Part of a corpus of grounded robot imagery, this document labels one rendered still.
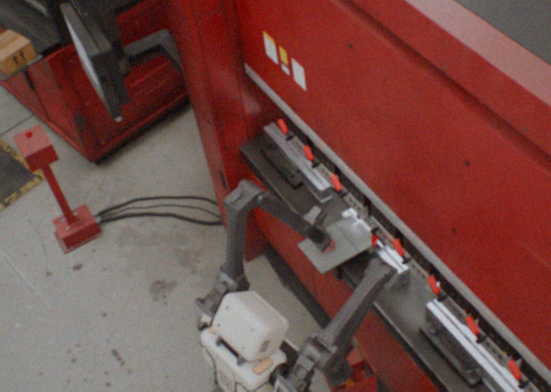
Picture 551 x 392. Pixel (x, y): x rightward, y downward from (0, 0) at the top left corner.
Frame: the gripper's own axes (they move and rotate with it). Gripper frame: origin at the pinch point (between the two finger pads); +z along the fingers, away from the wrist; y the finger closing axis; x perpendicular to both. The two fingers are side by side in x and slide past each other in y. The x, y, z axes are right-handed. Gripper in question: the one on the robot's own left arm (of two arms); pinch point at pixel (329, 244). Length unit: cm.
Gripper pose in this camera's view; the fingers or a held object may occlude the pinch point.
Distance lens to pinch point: 314.2
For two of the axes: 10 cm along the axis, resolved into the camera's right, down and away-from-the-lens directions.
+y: -5.2, -5.8, 6.3
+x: -6.8, 7.3, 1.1
